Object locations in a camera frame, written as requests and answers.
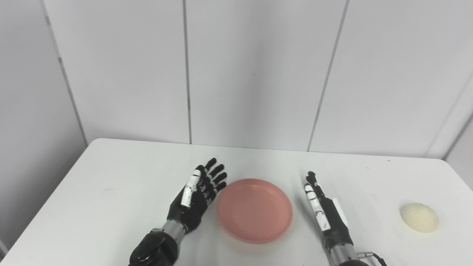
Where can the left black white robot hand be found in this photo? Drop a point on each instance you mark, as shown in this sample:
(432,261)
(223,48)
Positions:
(194,207)

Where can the cream steamed bun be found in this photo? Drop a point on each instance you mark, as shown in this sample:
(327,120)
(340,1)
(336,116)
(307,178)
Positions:
(419,218)

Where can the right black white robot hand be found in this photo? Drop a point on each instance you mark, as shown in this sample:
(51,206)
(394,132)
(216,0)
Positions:
(332,221)

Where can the pink round plate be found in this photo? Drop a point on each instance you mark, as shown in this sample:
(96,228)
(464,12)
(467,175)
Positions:
(255,210)

